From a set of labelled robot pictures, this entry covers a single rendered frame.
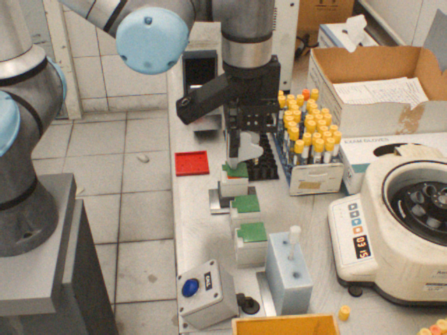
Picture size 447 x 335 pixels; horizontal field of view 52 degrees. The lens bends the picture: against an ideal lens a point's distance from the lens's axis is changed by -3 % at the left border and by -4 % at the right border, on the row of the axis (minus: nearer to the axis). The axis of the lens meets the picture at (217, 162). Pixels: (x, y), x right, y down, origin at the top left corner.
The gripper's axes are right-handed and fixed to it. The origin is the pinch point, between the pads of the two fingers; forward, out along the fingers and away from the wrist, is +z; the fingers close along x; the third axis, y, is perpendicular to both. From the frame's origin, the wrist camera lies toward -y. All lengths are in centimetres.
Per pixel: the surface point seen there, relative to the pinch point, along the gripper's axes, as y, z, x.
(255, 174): 6.0, 8.5, 6.0
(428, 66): 50, -2, 29
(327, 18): 39, 6, 75
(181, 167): -8.6, 9.7, 11.0
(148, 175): -26, 97, 110
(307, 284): 7.8, -0.1, -26.7
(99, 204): -47, 98, 92
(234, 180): 0.7, 2.4, -2.0
